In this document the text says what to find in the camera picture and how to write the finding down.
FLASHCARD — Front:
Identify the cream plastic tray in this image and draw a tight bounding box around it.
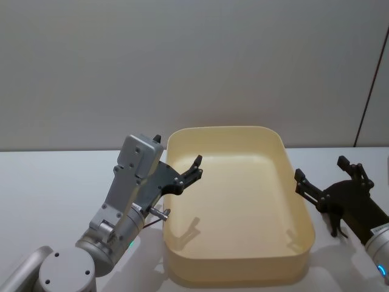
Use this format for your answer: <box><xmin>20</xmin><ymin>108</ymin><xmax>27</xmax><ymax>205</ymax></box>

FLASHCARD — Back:
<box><xmin>162</xmin><ymin>125</ymin><xmax>317</xmax><ymax>285</ymax></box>

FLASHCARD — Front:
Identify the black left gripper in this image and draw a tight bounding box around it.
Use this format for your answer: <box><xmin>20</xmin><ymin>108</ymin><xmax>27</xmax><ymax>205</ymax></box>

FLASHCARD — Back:
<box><xmin>133</xmin><ymin>134</ymin><xmax>204</xmax><ymax>217</ymax></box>

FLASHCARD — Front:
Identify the thin dark gripper cable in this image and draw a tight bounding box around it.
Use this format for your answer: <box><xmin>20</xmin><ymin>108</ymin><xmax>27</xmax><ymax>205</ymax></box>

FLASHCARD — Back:
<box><xmin>330</xmin><ymin>214</ymin><xmax>351</xmax><ymax>240</ymax></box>

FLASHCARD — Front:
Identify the thin dark cable silver plug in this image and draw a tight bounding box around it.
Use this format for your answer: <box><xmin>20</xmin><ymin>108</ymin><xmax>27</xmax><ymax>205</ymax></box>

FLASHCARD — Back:
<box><xmin>142</xmin><ymin>206</ymin><xmax>171</xmax><ymax>228</ymax></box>

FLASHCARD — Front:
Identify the thin dark slanted pole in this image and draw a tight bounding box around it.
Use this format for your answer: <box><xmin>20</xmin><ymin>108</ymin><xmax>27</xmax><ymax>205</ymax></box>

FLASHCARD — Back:
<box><xmin>353</xmin><ymin>0</ymin><xmax>389</xmax><ymax>148</ymax></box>

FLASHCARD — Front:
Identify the white table cloth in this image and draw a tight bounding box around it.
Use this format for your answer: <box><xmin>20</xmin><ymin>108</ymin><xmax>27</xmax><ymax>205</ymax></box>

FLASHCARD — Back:
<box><xmin>0</xmin><ymin>147</ymin><xmax>389</xmax><ymax>292</ymax></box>

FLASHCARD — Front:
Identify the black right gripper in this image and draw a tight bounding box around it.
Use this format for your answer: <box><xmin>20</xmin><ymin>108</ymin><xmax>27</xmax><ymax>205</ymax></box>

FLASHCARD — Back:
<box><xmin>294</xmin><ymin>155</ymin><xmax>389</xmax><ymax>245</ymax></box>

